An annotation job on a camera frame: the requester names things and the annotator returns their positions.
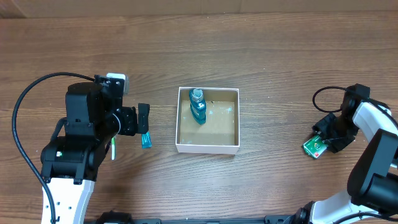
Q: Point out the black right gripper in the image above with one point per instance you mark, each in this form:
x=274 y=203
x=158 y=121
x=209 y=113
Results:
x=333 y=132

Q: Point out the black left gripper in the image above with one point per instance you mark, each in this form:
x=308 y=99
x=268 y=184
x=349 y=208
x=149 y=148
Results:
x=143 y=118

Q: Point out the green white packet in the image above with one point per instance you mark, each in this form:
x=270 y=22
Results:
x=314 y=147

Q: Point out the small teal tube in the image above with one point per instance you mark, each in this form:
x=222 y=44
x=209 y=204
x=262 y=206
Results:
x=146 y=140

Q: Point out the blue mouthwash bottle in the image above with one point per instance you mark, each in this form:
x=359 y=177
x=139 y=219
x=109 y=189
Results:
x=198 y=105

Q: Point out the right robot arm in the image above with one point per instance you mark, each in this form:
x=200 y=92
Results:
x=371 y=188

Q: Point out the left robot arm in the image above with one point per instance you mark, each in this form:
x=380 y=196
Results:
x=70 y=163

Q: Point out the green white toothbrush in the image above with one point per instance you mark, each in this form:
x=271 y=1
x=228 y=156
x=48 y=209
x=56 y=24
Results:
x=113 y=149

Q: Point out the white cardboard box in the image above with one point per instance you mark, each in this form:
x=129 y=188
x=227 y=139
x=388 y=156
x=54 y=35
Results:
x=220 y=134

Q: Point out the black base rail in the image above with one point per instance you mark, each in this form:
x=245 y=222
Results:
x=126 y=218

